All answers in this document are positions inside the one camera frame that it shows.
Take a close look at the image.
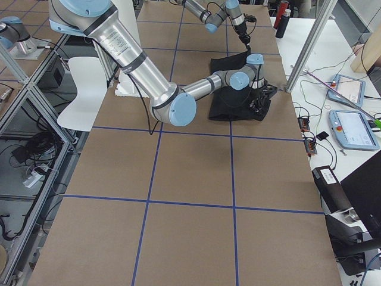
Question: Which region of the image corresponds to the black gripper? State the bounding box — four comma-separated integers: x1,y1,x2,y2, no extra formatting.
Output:
235,23,251,54
249,89,268,113

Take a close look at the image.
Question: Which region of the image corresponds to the black printed t-shirt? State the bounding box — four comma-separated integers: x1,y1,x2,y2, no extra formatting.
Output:
207,51,272,122

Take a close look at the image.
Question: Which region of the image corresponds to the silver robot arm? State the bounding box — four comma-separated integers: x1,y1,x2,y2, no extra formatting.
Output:
49,1,267,126
169,0,257,54

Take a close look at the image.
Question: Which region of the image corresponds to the black water bottle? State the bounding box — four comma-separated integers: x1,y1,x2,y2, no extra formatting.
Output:
275,9,291,39

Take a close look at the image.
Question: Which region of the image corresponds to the red water bottle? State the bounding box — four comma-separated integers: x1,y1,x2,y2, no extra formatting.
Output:
273,0,289,29

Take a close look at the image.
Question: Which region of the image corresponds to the far blue teach pendant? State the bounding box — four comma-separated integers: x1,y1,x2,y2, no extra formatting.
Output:
331,73,366,107

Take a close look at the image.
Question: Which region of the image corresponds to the blue teach pendant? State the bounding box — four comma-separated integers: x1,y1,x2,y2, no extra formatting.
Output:
329,110,380,151
331,73,366,107

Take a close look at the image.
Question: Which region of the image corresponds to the near blue teach pendant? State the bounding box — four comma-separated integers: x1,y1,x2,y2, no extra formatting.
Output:
329,110,380,151

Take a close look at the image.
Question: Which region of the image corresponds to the metal reacher grabber tool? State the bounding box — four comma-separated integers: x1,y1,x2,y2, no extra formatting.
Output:
304,70,380,129

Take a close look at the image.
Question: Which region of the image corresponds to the black box with label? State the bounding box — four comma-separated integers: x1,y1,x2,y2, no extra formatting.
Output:
312,166,352,213

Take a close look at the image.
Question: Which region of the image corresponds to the black monitor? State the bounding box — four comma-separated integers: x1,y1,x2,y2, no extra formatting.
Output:
341,152,381,238

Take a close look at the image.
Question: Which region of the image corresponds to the white plastic chair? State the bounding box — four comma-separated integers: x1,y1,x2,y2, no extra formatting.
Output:
57,57,108,132

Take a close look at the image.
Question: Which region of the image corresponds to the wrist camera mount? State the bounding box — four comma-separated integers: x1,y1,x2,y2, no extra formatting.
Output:
262,85,278,98
243,14,257,23

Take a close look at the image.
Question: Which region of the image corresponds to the aluminium frame post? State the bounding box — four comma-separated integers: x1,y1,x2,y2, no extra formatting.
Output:
285,0,338,93

